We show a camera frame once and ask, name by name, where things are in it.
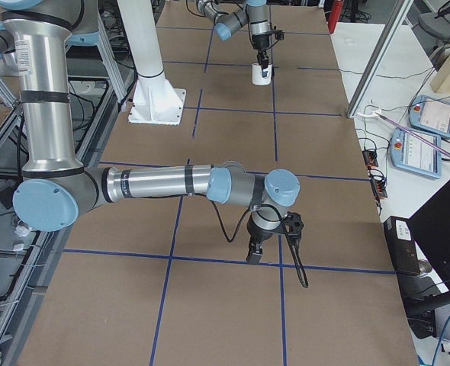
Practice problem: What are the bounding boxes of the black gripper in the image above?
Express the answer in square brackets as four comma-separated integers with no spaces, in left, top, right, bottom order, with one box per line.
[252,33,270,70]
[246,211,278,263]

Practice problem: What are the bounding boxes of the white smiley face mug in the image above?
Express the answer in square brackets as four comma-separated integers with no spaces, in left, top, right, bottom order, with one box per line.
[252,63,272,86]

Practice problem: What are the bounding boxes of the red fire extinguisher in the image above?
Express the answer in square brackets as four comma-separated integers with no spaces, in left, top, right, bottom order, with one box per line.
[327,0,344,34]

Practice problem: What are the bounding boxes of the near orange black connector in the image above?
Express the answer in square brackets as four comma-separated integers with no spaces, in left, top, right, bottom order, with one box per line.
[370,177,387,201]

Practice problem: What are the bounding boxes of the orange black connector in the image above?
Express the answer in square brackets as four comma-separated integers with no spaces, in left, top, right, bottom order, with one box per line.
[362,149,378,169]
[370,177,387,201]

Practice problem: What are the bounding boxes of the far orange black connector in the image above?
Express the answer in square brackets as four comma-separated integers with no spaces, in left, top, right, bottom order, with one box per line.
[362,149,378,169]

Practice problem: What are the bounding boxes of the black box with label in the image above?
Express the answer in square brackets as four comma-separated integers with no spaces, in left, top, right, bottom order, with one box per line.
[384,216,432,277]

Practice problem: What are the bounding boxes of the near blue teach pendant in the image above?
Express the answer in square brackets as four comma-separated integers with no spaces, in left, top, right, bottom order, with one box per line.
[389,128,442,179]

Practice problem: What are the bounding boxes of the blue teach pendant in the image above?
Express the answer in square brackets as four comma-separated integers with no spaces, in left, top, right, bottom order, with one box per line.
[409,95,450,140]
[389,128,442,179]

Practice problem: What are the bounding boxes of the far blue teach pendant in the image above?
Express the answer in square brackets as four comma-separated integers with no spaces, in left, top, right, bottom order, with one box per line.
[409,95,450,140]

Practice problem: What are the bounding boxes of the black laptop computer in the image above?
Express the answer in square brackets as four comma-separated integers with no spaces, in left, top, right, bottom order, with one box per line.
[401,177,450,320]

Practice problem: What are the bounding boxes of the grey office chair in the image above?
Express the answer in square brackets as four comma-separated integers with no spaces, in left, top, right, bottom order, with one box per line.
[418,1,450,43]

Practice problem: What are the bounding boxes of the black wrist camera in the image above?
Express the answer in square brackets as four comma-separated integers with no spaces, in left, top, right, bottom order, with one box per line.
[283,212,304,240]
[273,30,284,42]

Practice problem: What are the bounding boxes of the white camera stand pedestal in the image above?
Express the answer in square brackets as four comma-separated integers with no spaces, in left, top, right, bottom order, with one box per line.
[118,0,186,126]

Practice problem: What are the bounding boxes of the aluminium frame post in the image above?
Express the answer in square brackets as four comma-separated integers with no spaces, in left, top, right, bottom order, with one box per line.
[346,0,414,118]

